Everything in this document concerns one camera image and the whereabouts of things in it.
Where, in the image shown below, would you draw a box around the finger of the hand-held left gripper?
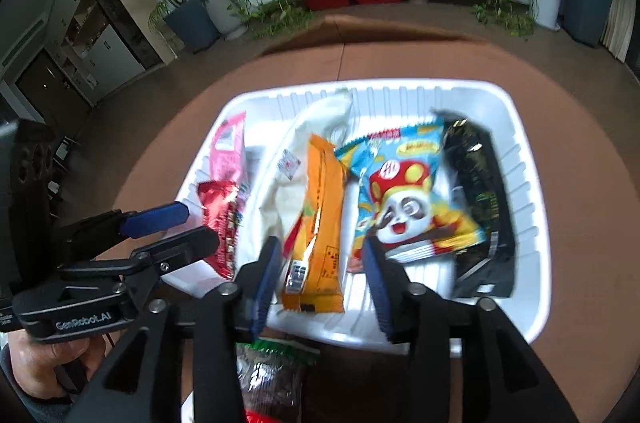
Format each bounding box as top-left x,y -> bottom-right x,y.
55,202 -> 189,266
120,227 -> 220,299

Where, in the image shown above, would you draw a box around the orange snack packet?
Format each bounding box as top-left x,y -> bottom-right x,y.
281,133 -> 349,315

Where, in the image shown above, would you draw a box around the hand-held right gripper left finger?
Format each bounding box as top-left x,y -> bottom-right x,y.
65,235 -> 283,423

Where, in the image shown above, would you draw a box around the white snack packet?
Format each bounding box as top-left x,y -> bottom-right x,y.
240,90 -> 356,264

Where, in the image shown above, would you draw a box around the green-edged dark snack packet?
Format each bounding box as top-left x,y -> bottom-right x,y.
235,337 -> 321,423

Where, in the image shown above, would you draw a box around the cartoon panda snack packet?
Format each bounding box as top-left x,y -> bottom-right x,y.
335,116 -> 488,271

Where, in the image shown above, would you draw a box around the dark red snack packet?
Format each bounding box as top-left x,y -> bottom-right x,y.
196,180 -> 251,281

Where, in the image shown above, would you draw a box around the beige curtain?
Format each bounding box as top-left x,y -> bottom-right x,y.
600,0 -> 640,76

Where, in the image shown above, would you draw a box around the small plant grey-white pot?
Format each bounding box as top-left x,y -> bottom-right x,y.
200,0 -> 248,41

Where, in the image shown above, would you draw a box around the white plastic tray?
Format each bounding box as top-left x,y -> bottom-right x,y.
162,78 -> 553,356

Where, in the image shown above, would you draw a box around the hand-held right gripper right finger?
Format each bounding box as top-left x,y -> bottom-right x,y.
361,235 -> 571,423

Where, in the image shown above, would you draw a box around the white wall cupboard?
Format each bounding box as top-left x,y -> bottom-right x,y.
0,0 -> 166,119

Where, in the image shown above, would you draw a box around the person's left hand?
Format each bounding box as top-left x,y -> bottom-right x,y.
9,330 -> 108,399

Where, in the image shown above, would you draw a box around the pink snack packet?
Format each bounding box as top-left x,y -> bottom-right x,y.
210,110 -> 251,189

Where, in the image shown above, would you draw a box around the black snack packet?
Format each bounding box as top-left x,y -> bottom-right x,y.
432,108 -> 518,299

